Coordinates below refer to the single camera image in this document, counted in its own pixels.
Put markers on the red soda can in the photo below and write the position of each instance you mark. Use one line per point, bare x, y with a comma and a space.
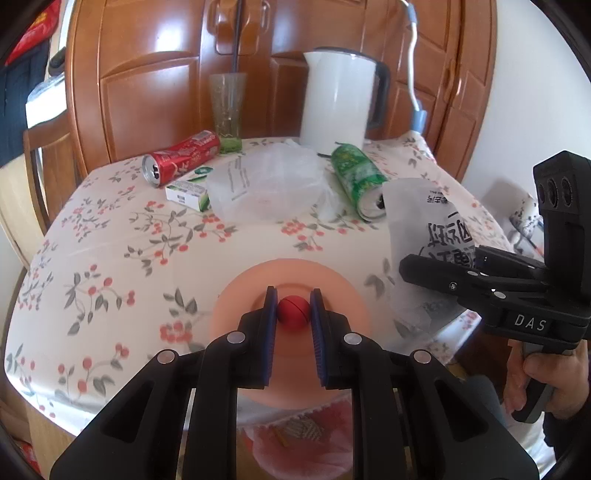
184, 154

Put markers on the peach round plate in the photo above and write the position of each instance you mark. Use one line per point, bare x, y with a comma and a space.
295, 277

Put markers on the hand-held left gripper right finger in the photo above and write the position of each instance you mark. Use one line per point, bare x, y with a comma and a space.
318, 334

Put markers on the clear plastic bag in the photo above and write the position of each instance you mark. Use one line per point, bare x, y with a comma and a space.
268, 184

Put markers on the floral pillow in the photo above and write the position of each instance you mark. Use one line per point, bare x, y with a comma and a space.
524, 221

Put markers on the person's right hand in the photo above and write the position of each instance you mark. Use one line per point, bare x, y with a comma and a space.
563, 383

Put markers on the floral tablecloth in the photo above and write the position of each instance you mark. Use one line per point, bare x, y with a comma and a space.
115, 258

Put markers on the small green white wrapper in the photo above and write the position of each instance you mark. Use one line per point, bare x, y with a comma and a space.
202, 172

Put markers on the white green gum box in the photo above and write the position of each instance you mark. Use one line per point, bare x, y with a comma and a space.
187, 191

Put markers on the red bag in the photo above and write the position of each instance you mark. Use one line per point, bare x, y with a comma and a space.
32, 37

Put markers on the red ball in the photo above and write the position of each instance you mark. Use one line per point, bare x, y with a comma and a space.
292, 314

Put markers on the dark clothing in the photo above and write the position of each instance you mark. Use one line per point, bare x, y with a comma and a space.
18, 92

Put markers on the green soda can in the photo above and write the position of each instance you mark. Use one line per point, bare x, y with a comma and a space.
355, 177

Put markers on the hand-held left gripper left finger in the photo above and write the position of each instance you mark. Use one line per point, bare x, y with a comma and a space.
270, 334

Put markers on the wooden chair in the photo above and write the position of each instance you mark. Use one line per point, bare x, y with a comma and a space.
34, 157

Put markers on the green drinking glass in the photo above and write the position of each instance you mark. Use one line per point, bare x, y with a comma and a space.
226, 115

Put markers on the bin with pink bag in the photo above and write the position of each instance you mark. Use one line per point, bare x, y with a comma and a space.
295, 459

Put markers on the white electric kettle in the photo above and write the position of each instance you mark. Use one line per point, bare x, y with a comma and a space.
332, 101

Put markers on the wooden wardrobe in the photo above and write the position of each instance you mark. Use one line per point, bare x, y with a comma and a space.
152, 92

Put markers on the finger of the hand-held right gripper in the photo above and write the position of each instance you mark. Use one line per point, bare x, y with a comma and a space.
434, 277
508, 261

